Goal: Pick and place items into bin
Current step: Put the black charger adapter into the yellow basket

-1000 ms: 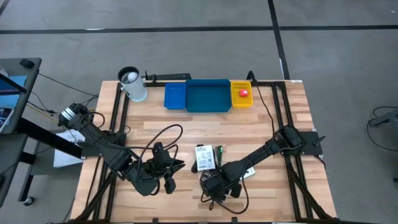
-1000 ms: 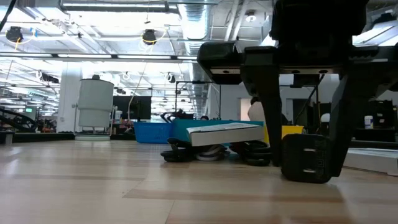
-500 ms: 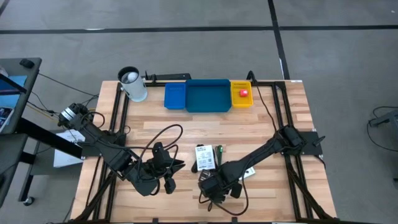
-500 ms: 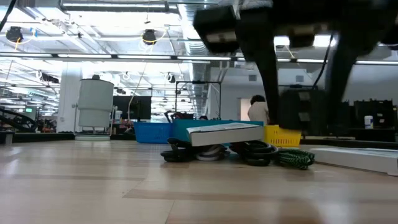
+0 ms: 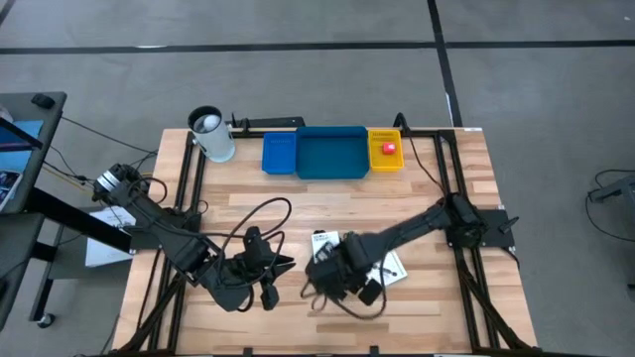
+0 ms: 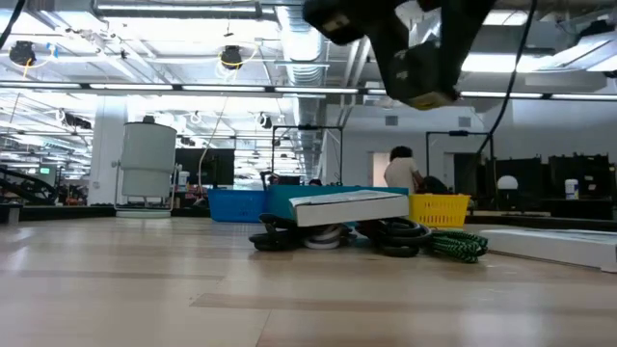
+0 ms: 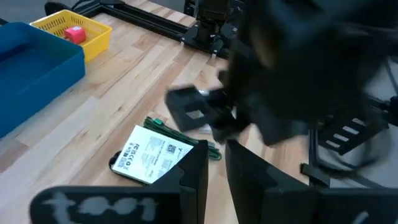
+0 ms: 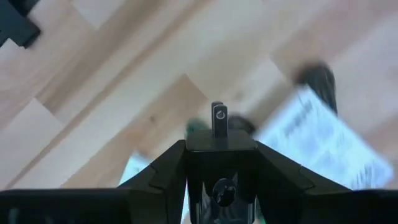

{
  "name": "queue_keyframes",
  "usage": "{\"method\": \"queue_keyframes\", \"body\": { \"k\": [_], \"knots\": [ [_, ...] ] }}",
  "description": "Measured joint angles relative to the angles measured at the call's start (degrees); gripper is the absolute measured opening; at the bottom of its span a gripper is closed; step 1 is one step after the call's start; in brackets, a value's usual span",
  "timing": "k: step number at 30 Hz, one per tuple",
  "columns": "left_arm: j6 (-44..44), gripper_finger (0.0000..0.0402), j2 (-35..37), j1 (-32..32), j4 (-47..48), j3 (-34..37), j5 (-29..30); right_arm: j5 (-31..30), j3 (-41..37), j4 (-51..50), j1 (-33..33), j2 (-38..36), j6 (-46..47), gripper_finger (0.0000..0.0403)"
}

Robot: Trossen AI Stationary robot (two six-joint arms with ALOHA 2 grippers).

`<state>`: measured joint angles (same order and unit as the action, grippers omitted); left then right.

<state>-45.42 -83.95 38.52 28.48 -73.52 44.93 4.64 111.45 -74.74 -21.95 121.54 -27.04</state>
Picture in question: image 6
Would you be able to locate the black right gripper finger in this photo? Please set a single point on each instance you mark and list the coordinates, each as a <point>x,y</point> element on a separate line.
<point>390,48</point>
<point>465,38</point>

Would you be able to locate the green white acer box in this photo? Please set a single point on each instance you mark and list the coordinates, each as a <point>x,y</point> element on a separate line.
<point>554,248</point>

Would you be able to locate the teal plastic bin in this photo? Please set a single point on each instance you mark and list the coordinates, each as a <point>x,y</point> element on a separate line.
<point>277,200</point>

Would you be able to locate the person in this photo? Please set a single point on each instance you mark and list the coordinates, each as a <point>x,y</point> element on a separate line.
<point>436,185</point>
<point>400,173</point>

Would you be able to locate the black cabinet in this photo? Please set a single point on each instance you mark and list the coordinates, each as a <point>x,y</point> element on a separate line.
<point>528,173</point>
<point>588,173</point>

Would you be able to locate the white globe lamp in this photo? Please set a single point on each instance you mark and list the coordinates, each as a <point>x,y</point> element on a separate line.
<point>507,182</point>

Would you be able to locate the white flat cardboard box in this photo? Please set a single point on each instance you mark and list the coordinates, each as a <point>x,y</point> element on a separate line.
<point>352,212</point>

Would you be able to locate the yellow slotted plastic basket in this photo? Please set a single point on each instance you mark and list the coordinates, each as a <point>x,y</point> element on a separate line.
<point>438,211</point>

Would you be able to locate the long ceiling light strip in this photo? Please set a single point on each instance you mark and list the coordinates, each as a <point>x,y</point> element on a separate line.
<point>222,88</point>

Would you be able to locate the white tub container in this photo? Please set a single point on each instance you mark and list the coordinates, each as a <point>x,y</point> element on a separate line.
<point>571,189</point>

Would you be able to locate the black monitor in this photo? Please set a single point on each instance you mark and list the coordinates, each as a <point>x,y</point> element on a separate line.
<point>217,166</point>

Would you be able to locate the blue slotted plastic basket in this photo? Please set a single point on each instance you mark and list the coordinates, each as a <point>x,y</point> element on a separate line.
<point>236,205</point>

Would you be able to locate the small white container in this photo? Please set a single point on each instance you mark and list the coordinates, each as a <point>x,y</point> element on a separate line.
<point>183,180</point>

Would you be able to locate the white cylindrical tank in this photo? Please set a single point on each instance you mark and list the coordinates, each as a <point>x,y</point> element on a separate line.
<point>148,154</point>

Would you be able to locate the black stair railing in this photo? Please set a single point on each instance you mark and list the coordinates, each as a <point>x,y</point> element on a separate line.
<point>34,185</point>

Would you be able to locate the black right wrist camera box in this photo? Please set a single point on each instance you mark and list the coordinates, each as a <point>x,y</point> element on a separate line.
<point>337,19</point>

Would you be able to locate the grey wall vent grille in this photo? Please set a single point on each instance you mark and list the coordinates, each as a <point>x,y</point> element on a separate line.
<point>392,121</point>
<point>464,122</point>

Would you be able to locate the black metal frame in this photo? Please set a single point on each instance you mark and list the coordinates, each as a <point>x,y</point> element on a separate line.
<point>308,127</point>
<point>458,133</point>

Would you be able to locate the silver ribbed ventilation duct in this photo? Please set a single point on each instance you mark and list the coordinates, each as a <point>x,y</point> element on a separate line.
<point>294,48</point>

